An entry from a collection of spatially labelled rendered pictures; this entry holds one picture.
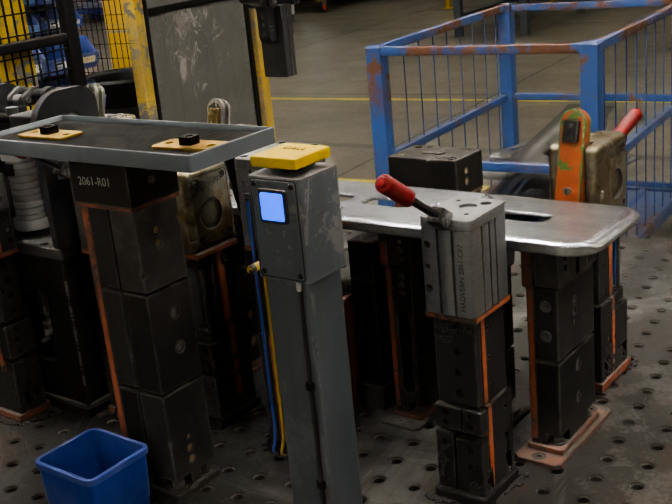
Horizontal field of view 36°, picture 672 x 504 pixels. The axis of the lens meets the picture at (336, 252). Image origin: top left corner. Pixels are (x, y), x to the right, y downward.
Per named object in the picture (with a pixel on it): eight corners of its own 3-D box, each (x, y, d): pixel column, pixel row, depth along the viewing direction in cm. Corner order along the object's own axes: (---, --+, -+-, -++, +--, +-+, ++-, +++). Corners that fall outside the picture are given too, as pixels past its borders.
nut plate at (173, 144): (231, 144, 111) (229, 133, 110) (208, 152, 108) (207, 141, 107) (172, 141, 115) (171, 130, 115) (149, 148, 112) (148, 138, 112)
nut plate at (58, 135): (84, 133, 125) (83, 124, 124) (60, 140, 122) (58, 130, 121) (40, 130, 129) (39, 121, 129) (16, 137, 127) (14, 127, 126)
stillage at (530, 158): (509, 214, 469) (501, 2, 440) (689, 227, 428) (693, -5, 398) (385, 308, 374) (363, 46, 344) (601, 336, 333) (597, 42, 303)
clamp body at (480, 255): (533, 475, 128) (523, 197, 116) (490, 520, 119) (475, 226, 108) (466, 457, 133) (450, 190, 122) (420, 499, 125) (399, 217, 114)
